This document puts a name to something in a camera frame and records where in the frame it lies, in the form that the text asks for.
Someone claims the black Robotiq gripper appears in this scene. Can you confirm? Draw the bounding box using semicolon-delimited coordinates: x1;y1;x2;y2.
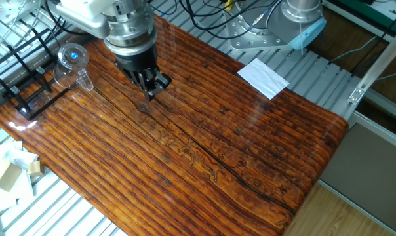
114;44;172;102

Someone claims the clear glass cup with handle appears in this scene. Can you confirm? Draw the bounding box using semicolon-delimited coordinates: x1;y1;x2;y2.
52;42;95;92

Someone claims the black metal cup rack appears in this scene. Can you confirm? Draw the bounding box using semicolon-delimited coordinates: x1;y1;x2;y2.
0;27;71;121

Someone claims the glossy wood-grain table mat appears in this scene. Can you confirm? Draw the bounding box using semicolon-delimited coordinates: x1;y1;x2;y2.
0;13;349;236

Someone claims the white paper sheet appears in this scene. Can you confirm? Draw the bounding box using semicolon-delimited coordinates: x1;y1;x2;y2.
237;57;290;101

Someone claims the small light wooden block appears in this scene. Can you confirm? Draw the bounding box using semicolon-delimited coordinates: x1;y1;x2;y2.
27;160;45;178

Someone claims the crumpled paper and box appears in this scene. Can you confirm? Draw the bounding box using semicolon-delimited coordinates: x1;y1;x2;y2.
0;140;40;212

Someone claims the aluminium plate with holes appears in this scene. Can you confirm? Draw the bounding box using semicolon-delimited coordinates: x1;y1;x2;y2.
0;0;42;26

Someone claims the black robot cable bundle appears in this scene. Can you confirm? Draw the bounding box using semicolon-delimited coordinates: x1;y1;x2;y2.
178;0;284;41

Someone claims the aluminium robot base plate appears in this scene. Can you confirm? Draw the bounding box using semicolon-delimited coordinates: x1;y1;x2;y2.
223;0;296;52

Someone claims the silver cable connector plug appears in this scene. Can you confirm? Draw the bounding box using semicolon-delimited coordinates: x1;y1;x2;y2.
250;8;273;30

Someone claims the aluminium frame post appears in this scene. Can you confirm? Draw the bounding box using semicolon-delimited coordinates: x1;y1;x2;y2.
347;19;396;106

